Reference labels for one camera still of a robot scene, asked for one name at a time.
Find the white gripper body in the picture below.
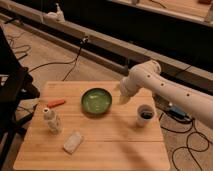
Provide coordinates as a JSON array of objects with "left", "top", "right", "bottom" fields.
[{"left": 119, "top": 78, "right": 132, "bottom": 104}]

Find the black floor cable left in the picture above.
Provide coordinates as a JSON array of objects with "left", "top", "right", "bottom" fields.
[{"left": 6, "top": 34, "right": 89, "bottom": 83}]

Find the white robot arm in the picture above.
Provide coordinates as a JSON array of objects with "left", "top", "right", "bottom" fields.
[{"left": 119, "top": 60, "right": 213, "bottom": 129}]

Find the blue power adapter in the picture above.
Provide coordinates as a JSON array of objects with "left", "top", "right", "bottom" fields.
[{"left": 168, "top": 105, "right": 190, "bottom": 120}]

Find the black chair frame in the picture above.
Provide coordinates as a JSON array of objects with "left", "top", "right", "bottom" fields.
[{"left": 0, "top": 27, "right": 40, "bottom": 171}]

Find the black floor cable right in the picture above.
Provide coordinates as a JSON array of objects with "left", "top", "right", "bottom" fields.
[{"left": 156, "top": 103, "right": 213, "bottom": 171}]

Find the black floor cable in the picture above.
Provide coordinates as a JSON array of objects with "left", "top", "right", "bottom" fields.
[
  {"left": 6, "top": 34, "right": 89, "bottom": 83},
  {"left": 156, "top": 103, "right": 213, "bottom": 171}
]

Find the white plastic bottle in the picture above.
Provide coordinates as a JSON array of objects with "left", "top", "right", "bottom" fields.
[{"left": 43, "top": 107, "right": 62, "bottom": 134}]

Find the green ceramic bowl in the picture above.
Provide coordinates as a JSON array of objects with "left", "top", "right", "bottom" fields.
[{"left": 81, "top": 88, "right": 112, "bottom": 115}]

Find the white object on ledge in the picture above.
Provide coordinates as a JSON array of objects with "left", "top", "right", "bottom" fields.
[{"left": 45, "top": 4, "right": 65, "bottom": 22}]

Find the white cup with dark liquid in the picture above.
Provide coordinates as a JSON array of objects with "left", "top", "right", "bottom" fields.
[{"left": 136, "top": 105, "right": 155, "bottom": 127}]

